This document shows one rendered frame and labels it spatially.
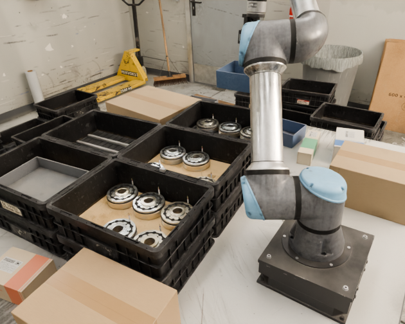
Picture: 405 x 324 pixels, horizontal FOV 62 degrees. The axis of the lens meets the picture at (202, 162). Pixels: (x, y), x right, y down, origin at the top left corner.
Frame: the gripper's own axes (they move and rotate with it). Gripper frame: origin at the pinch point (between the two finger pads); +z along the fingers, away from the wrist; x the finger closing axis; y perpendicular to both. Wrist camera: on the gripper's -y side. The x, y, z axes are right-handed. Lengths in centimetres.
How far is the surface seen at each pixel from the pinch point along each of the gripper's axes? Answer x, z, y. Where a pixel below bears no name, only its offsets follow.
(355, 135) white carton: -31, 29, -39
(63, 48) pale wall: -124, 34, 332
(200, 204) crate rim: 63, 28, -20
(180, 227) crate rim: 73, 29, -22
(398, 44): -236, 3, -20
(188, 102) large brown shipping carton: -0.7, 22.0, 35.1
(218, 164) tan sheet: 29.2, 33.2, -3.8
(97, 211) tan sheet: 73, 39, 13
